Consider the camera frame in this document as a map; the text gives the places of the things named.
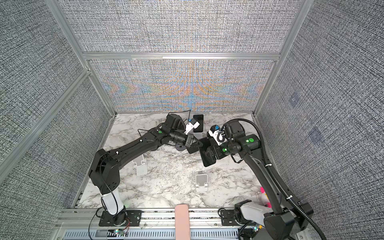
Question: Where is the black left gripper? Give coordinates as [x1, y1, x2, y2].
[169, 131, 203, 148]

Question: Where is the white folding phone stand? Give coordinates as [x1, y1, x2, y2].
[133, 155, 148, 177]

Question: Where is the purple round phone stand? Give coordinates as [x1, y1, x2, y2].
[175, 145, 186, 152]

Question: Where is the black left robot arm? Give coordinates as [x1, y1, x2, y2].
[89, 127, 203, 226]

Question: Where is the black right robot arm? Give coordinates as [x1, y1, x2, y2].
[200, 135, 314, 240]

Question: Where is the white front phone stand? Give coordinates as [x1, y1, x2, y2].
[195, 172, 209, 193]

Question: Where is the pink plush toy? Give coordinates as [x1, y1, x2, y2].
[260, 187, 272, 208]

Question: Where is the pink bar front centre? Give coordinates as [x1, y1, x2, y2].
[175, 204, 191, 240]

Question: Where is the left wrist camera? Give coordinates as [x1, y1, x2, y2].
[162, 113, 199, 135]

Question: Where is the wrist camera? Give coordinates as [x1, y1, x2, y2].
[162, 113, 199, 135]
[207, 119, 246, 146]

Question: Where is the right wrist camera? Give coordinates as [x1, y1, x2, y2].
[207, 119, 246, 146]

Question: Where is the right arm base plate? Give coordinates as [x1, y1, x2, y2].
[218, 209, 241, 227]

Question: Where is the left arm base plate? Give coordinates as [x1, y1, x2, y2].
[98, 210, 142, 227]

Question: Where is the black corrugated cable hose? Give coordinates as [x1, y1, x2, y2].
[224, 118, 328, 240]

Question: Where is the aluminium front rail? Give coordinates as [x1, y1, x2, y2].
[50, 207, 310, 240]

